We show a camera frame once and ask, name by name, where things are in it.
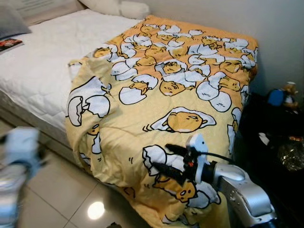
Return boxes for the white paper scrap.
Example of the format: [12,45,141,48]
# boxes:
[259,132,271,145]

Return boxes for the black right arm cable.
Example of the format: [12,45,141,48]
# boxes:
[204,152,238,164]

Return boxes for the grey plush pillow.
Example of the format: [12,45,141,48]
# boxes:
[0,5,31,39]

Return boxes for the black nightstand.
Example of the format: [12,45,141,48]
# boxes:
[235,90,304,228]

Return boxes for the small brown figurine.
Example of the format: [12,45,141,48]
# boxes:
[283,82,300,110]

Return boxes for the yellow egg print blanket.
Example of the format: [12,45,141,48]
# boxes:
[64,16,259,228]

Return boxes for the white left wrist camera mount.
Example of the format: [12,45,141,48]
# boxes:
[0,127,43,164]

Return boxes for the dark red cover book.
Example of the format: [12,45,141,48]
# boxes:
[0,38,23,54]

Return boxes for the cream knotted pillow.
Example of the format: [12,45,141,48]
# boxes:
[78,0,150,19]

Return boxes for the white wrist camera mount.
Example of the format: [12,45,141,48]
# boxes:
[0,127,43,164]
[187,133,209,183]

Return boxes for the shiny crinkled wrapper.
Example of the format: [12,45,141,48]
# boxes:
[277,137,304,171]

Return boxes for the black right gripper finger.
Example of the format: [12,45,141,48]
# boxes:
[150,161,188,182]
[164,144,190,158]

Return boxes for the white quilted mattress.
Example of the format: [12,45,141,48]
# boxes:
[0,9,143,131]

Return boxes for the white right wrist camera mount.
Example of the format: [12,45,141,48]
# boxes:
[187,133,209,183]

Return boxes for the small blue object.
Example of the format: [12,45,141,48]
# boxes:
[267,89,285,106]

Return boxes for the grey printed pillow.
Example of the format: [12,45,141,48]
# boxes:
[9,0,86,25]

